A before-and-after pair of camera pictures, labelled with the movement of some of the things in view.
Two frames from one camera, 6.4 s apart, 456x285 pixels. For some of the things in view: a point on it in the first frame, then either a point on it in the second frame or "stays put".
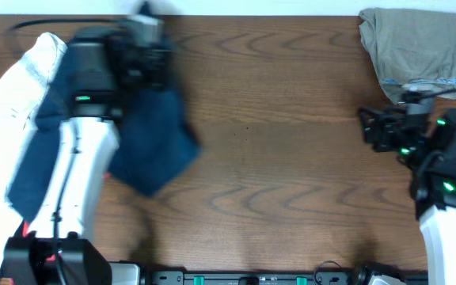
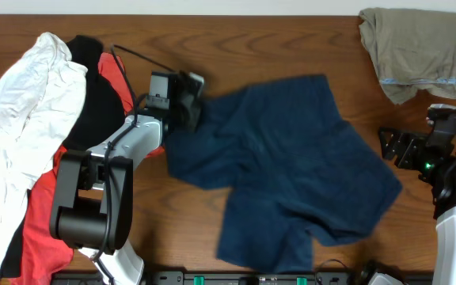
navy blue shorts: (152, 144) -> (296, 171)
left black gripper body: (140, 64) -> (191, 104)
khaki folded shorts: (416, 50) stays put
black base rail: (249, 278) stays put
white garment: (4, 115) stays put
